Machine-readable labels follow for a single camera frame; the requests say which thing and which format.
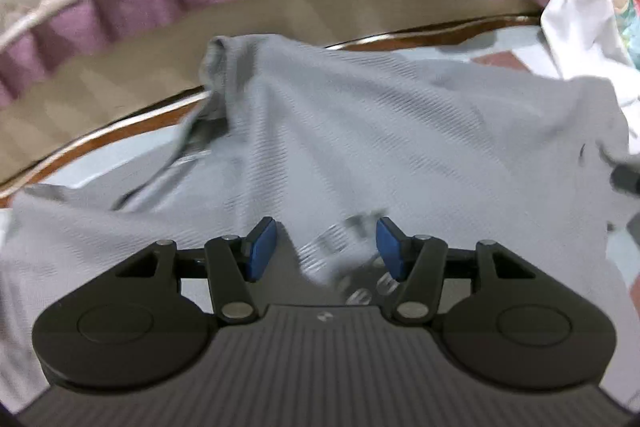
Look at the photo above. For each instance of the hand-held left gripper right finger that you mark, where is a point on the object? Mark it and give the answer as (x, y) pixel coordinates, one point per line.
(391, 252)

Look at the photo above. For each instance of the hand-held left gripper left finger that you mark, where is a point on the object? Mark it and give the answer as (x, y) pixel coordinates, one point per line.
(260, 252)

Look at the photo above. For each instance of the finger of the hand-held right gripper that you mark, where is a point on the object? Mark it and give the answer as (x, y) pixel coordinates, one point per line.
(625, 179)

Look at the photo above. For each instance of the grey ribbed shirt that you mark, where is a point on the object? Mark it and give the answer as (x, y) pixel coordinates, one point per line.
(375, 132)

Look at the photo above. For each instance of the white printed cloth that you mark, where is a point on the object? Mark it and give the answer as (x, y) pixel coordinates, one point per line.
(585, 32)

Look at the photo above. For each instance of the checked printed floor rug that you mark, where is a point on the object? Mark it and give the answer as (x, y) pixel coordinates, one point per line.
(100, 157)

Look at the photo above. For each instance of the beige bed frame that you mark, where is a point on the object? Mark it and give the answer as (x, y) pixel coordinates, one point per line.
(250, 19)

